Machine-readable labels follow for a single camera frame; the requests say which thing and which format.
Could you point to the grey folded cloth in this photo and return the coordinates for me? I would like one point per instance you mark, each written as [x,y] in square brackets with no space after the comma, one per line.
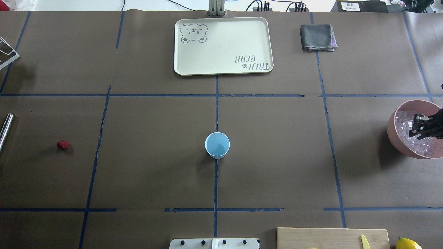
[318,37]

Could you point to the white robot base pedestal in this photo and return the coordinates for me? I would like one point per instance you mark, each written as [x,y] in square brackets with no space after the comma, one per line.
[215,243]

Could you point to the cream bear tray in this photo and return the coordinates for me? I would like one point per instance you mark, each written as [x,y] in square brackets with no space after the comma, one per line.
[219,46]

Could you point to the wire cup rack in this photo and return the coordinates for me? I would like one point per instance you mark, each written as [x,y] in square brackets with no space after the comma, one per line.
[7,53]

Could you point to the light blue plastic cup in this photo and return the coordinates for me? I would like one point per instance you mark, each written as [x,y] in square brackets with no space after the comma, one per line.
[217,145]

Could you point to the steel muddler black tip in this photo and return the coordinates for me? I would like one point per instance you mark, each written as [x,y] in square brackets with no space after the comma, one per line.
[5,129]

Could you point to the yellow lemon upper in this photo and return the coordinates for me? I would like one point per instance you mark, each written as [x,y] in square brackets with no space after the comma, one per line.
[405,243]

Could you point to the red strawberry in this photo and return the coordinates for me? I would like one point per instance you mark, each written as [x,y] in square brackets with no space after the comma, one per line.
[63,145]

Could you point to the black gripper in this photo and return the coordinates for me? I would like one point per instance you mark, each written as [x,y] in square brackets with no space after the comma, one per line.
[430,125]

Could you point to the yellow plastic knife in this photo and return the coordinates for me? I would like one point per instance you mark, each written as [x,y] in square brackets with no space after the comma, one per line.
[364,242]

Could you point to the pink bowl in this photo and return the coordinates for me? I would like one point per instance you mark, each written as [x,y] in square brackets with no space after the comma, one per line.
[420,107]

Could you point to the wooden cutting board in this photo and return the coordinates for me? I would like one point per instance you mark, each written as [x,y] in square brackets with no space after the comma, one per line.
[330,238]

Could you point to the clear ice cubes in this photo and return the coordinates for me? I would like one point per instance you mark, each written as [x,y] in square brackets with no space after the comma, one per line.
[429,146]

